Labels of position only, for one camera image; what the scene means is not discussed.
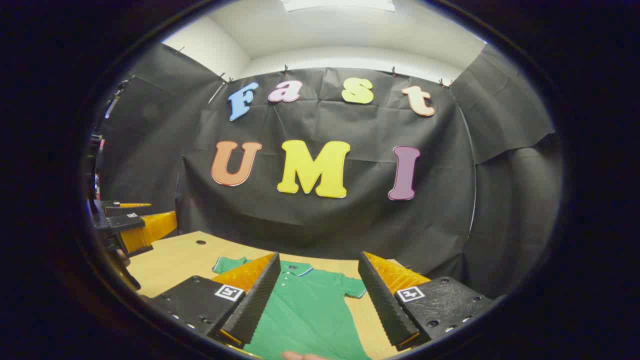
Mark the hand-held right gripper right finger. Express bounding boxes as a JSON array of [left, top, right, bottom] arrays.
[[357, 251, 506, 352]]

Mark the black backdrop cloth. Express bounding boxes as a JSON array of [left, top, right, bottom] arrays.
[[97, 42, 563, 301]]

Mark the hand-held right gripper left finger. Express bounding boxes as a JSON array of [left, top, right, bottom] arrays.
[[147, 251, 282, 360]]

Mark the ceiling light panel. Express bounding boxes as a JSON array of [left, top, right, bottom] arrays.
[[280, 0, 396, 13]]

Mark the dark equipment with cables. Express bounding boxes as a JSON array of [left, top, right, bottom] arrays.
[[89, 131, 106, 201]]

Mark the green T-shirt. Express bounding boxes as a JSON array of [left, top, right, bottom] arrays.
[[211, 256, 372, 360]]

